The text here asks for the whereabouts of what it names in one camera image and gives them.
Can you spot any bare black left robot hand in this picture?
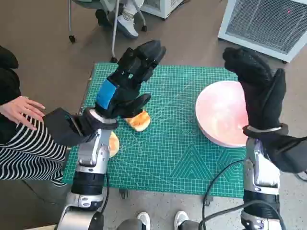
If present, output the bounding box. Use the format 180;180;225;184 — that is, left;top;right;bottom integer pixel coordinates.
94;40;167;120

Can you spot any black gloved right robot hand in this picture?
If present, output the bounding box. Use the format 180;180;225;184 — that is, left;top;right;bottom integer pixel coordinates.
222;46;287;131

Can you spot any pink bowl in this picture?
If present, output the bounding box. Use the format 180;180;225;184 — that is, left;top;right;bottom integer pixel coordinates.
195;80;250;148

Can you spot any long striped toy bread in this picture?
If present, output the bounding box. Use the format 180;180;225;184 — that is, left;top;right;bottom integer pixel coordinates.
124;110;151;132

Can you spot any round toy bread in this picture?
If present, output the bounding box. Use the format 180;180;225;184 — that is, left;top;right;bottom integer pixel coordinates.
108;131;120;158

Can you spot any grey chair with casters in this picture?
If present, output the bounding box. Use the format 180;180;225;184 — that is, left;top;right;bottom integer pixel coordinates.
68;0;147;63

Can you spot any person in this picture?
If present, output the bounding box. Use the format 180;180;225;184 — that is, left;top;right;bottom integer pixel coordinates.
0;45;70;186
95;0;144;39

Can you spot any white unit with metal grille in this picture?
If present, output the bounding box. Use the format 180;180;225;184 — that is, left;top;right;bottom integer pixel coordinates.
217;0;307;64

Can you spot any white cabinet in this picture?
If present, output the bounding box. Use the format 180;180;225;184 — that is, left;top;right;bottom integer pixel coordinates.
140;0;185;19

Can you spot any green cutting mat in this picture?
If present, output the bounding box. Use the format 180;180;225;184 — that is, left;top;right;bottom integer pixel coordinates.
62;62;248;199

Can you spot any robot right leg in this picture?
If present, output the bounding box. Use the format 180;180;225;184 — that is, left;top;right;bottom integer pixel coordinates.
174;210;204;230

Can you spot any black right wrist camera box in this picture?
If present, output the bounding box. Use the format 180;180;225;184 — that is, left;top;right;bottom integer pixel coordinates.
263;134;307;173

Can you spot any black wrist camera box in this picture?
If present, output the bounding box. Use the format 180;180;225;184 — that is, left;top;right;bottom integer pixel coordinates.
263;134;307;173
42;107;96;147

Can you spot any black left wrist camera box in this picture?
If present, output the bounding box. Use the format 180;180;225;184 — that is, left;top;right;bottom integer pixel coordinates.
42;107;96;147

